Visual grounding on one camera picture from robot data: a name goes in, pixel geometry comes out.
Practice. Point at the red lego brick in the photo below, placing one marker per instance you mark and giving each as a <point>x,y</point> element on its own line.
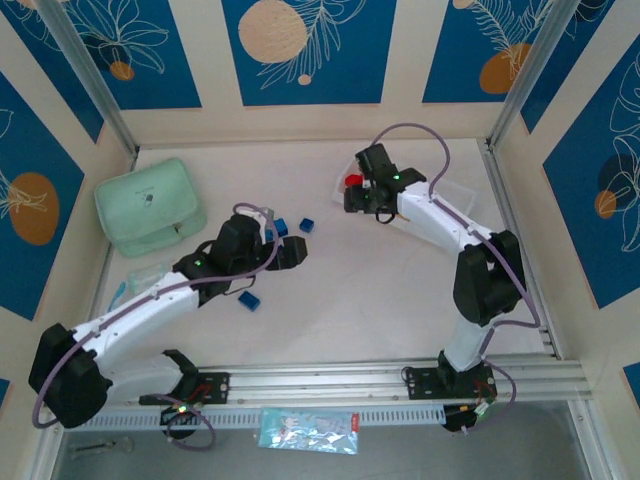
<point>354,179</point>

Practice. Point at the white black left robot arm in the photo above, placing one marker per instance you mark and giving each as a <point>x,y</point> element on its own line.
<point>145,372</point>

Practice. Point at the white three-compartment tray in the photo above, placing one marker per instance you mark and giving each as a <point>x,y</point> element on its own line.
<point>457,195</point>

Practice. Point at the clear wrapped plastic packet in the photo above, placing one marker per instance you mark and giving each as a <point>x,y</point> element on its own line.
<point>147,277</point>

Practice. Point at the mint green zip pouch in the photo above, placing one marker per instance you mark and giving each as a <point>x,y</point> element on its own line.
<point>150,205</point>

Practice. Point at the small light blue plastic tool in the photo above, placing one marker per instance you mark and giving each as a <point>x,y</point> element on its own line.
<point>119,292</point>

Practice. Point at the light blue printed packet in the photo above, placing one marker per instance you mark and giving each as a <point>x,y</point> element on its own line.
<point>310,430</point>

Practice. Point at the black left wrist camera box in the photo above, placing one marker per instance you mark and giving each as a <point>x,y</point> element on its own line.
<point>242,232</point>

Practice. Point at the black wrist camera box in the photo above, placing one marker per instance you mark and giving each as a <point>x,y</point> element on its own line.
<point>375,160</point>
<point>242,232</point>

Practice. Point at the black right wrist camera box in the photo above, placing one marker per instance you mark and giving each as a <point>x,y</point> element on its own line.
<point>375,160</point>

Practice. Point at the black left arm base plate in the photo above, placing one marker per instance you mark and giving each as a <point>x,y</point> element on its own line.
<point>220,387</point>

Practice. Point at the aluminium side rail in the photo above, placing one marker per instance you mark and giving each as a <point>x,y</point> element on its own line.
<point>506,200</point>

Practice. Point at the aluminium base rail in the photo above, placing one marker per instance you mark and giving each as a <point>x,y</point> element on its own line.
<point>325,380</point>

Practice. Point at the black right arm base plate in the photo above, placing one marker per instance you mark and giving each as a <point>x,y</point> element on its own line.
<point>420,382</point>

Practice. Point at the aluminium frame post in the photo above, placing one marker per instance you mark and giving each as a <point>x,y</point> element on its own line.
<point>531,75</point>
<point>90,75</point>

